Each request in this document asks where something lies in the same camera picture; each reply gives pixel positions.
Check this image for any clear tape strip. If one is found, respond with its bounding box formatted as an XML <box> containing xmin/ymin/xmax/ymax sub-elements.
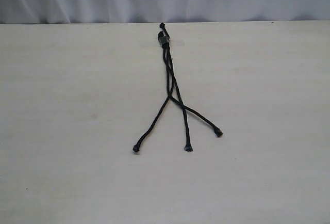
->
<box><xmin>139</xmin><ymin>39</ymin><xmax>186</xmax><ymax>48</ymax></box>

